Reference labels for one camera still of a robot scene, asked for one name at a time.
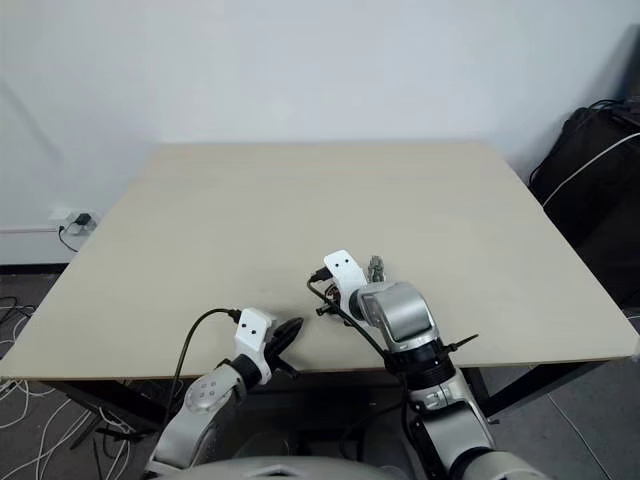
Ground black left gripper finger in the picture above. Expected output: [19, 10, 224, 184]
[275, 316, 305, 342]
[273, 330, 302, 356]

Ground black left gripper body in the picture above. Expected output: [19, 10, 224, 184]
[267, 331, 300, 379]

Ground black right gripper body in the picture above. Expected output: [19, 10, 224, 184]
[316, 283, 352, 322]

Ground gray finned motor rotor cover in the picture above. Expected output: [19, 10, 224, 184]
[367, 254, 389, 284]

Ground gray robot torso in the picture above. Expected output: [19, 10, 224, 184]
[143, 439, 402, 480]

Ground black zip tie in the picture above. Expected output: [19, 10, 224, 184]
[443, 333, 480, 354]

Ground black bag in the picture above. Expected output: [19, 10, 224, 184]
[528, 99, 640, 312]

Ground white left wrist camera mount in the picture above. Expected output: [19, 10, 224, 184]
[234, 307, 278, 387]

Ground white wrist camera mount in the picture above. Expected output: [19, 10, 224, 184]
[322, 248, 369, 307]
[234, 307, 278, 387]

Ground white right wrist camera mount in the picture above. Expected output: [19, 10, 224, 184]
[322, 248, 369, 307]

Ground black table frame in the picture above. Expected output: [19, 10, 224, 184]
[9, 362, 639, 446]

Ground white floor cables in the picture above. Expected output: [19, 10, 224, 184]
[0, 299, 141, 480]

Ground black adapter cable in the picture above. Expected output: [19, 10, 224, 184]
[55, 224, 80, 254]

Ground white wall socket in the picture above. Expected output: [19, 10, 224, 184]
[47, 208, 97, 237]

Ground white cable on bag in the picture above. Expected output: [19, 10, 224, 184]
[542, 130, 640, 209]

